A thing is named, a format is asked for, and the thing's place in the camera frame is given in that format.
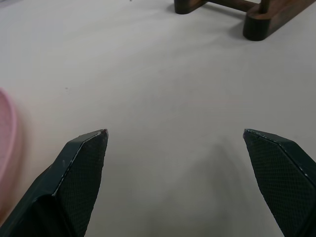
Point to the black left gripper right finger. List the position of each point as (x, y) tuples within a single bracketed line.
[(284, 182)]

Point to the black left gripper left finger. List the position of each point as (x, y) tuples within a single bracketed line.
[(66, 187)]

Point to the dark wooden stand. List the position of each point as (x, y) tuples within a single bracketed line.
[(259, 22)]

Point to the pink plastic dish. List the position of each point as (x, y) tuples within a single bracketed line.
[(6, 133)]

